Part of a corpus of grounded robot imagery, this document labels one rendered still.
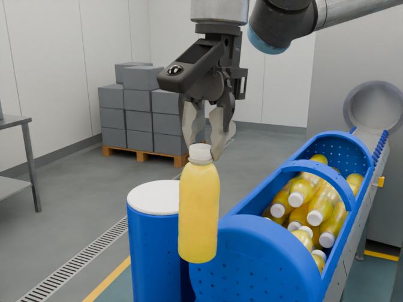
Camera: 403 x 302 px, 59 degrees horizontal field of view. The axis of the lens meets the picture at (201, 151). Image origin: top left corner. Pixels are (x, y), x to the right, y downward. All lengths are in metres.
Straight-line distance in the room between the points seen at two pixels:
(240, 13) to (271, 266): 0.46
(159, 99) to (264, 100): 2.22
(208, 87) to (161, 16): 6.06
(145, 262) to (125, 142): 3.56
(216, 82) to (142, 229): 0.79
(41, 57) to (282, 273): 4.31
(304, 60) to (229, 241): 5.19
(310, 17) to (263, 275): 0.50
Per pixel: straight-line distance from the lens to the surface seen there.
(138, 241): 1.30
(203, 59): 0.52
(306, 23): 0.71
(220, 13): 0.55
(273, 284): 0.76
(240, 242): 0.73
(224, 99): 0.55
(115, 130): 4.82
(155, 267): 1.31
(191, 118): 0.59
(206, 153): 0.58
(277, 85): 5.93
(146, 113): 4.50
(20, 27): 4.60
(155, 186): 1.39
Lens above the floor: 1.60
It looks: 18 degrees down
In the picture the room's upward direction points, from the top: straight up
